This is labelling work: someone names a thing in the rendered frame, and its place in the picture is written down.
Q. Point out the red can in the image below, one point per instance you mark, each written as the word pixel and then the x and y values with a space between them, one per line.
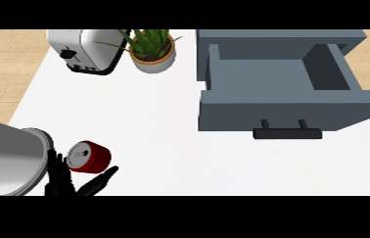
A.
pixel 93 158

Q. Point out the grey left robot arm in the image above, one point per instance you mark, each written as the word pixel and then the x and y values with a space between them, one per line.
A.
pixel 19 160

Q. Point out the green plant in white pot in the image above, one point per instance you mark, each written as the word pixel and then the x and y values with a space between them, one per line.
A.
pixel 152 57

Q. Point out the grey drawer front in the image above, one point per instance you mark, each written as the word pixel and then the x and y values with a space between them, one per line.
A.
pixel 283 108

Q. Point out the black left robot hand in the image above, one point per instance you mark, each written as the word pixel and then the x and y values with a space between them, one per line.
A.
pixel 59 180

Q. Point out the silver toaster with black base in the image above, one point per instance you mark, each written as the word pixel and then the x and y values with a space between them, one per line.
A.
pixel 91 47

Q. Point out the grey open drawer box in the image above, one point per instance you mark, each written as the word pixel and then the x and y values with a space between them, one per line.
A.
pixel 260 73

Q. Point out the grey cabinet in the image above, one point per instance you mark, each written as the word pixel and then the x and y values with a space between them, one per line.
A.
pixel 270 38

